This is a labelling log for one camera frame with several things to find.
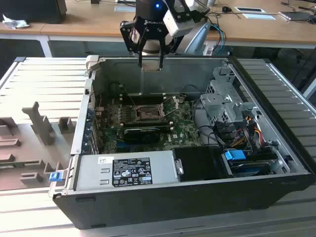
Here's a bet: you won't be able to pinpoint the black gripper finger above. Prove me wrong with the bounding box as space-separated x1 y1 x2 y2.
158 31 179 70
120 21 149 68

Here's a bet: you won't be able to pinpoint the silver CPU plate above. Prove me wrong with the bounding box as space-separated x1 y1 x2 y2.
142 61 161 73

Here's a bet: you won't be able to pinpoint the metal socket cover frame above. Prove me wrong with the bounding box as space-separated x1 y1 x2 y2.
160 95 180 111

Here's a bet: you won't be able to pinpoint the CPU socket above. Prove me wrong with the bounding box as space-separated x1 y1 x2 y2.
132 103 165 123

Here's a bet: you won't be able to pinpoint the wooden desk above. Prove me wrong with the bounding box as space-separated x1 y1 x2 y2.
0 0 316 58

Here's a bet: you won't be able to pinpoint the pale blue teach pendant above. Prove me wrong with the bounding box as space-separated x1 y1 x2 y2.
182 22 211 56

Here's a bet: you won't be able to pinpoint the beige case latch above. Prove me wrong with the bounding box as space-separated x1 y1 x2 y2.
85 55 101 75

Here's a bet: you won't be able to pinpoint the green motherboard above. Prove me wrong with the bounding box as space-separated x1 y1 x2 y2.
92 95 205 155

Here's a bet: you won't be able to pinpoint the silver metal drive cage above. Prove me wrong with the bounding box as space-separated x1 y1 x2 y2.
199 65 262 129

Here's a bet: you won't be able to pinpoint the black graphics card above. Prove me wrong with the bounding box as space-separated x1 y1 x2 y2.
122 127 161 144

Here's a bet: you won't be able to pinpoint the black box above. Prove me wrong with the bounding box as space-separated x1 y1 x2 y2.
0 0 67 24

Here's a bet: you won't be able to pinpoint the crumpled white paper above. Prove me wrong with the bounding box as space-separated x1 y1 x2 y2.
2 13 30 30

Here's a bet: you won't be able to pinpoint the black plastic shroud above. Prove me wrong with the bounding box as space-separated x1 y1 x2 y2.
171 145 234 182

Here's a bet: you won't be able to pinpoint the blue disk carrier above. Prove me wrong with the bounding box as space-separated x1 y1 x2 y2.
224 149 245 163

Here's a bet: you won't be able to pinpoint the grey laptop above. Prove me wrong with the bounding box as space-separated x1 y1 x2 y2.
278 10 314 22

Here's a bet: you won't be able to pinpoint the grey power supply unit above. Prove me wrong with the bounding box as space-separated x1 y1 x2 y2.
74 150 178 192

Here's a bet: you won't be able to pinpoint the hard disk drive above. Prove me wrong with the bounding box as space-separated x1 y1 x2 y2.
229 159 270 177

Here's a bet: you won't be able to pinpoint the brown parts rack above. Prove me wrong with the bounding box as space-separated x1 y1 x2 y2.
0 101 77 191

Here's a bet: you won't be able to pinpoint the black open PC case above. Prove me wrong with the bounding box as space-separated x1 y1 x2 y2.
48 55 316 230

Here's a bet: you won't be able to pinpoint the green circuit board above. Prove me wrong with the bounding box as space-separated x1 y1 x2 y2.
0 161 25 169

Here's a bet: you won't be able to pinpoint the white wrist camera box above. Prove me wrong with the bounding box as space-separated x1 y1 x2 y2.
162 0 210 39

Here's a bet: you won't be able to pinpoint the blue cable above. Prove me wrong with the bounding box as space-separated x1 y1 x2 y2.
211 23 227 54

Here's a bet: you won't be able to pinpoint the black cable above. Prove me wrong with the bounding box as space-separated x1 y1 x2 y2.
194 124 223 146

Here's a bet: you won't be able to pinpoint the yellow red power wires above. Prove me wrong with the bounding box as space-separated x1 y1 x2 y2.
233 127 264 148

